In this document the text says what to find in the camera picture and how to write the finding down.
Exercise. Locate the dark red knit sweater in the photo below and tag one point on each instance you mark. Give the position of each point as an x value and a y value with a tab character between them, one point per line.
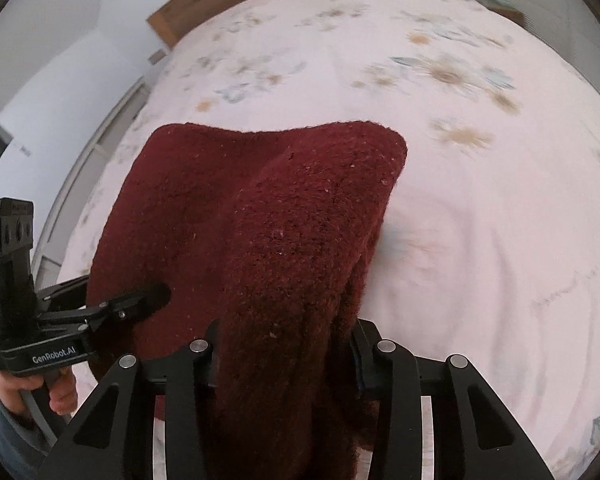
271	235

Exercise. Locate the wall switch plate left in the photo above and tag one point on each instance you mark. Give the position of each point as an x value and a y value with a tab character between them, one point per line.
156	57

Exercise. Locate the grey sleeve forearm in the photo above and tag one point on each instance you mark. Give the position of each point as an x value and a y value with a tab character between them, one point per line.
23	445

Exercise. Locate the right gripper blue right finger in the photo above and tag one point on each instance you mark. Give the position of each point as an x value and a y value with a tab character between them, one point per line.
475	435

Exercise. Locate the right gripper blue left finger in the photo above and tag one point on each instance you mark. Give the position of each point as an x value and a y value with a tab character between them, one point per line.
112	434

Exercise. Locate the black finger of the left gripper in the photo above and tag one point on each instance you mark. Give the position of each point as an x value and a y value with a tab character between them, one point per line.
128	309

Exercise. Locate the pink floral bed cover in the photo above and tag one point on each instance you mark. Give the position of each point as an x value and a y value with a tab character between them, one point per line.
491	241

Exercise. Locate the wooden nightstand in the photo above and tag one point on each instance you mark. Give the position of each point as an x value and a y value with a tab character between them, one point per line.
506	10

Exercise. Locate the white low cabinet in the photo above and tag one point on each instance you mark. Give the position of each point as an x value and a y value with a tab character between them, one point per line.
82	178

